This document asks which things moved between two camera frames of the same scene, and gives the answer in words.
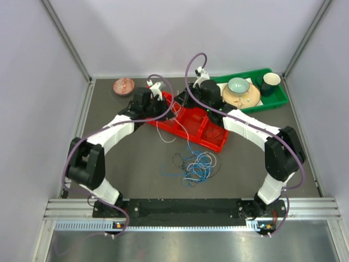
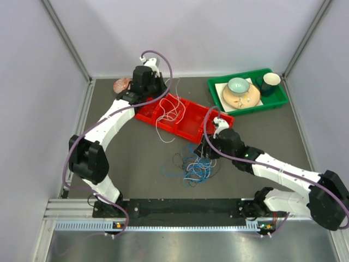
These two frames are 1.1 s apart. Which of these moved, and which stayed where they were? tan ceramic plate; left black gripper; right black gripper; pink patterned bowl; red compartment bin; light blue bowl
Moved: right black gripper; left black gripper
Stayed: tan ceramic plate; light blue bowl; red compartment bin; pink patterned bowl
